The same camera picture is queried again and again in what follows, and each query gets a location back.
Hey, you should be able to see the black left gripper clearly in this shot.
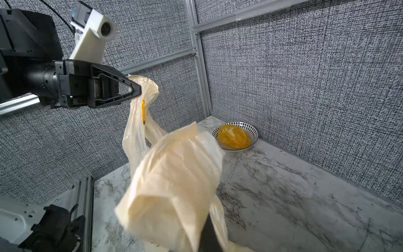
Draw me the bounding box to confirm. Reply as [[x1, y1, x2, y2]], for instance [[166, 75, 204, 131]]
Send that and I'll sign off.
[[55, 59, 142, 109]]

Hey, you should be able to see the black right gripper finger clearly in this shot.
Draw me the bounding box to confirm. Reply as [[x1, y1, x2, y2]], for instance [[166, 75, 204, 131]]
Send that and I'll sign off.
[[198, 215, 223, 252]]

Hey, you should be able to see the cream plastic bag banana print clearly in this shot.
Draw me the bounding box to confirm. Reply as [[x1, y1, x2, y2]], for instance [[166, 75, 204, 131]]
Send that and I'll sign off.
[[114, 75, 247, 252]]

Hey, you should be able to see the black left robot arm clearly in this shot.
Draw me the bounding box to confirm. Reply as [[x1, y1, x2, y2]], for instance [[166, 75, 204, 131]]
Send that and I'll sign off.
[[1, 2, 142, 109]]

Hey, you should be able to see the orange food in bowl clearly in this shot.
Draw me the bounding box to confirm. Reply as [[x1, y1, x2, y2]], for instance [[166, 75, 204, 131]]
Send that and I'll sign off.
[[217, 125, 251, 150]]

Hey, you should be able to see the black white patterned bowl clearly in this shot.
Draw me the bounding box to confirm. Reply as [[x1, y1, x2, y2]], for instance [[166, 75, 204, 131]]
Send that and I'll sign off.
[[212, 122, 258, 152]]

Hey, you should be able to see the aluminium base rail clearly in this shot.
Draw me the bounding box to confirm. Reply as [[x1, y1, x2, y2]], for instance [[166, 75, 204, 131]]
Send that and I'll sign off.
[[1, 176, 94, 252]]

